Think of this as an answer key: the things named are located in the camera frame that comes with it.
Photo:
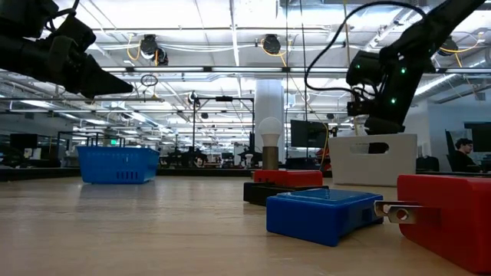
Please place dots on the blue plastic box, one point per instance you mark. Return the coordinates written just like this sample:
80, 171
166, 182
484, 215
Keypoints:
318, 218

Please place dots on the dark office chair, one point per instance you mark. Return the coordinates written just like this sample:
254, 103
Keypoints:
450, 149

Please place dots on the black computer monitor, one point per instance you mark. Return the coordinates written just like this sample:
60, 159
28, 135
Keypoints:
479, 138
308, 134

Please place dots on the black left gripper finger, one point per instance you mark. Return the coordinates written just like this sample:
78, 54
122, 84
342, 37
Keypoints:
99, 80

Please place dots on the blue plastic basket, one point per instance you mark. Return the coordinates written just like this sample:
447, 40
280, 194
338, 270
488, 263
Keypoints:
115, 165

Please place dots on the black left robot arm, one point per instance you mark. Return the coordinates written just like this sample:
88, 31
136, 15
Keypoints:
23, 57

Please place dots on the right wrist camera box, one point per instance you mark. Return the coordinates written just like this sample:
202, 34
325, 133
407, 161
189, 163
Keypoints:
364, 69

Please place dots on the black metal rig frame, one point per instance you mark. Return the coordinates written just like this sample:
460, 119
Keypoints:
193, 126

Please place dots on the red charger with prongs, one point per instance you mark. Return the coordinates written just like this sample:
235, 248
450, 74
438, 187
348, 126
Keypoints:
449, 214

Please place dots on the white light bulb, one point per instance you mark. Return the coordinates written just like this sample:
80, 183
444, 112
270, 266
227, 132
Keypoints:
270, 130

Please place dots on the seated person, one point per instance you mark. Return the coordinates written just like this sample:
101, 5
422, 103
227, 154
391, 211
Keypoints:
464, 161

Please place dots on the red plastic box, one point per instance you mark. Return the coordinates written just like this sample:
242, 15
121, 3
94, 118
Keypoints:
287, 178

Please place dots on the white round column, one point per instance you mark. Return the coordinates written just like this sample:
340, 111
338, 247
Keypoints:
270, 99

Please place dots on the white plastic bin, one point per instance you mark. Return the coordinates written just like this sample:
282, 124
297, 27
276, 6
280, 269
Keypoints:
399, 165

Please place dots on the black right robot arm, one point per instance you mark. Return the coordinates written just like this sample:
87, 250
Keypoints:
429, 34

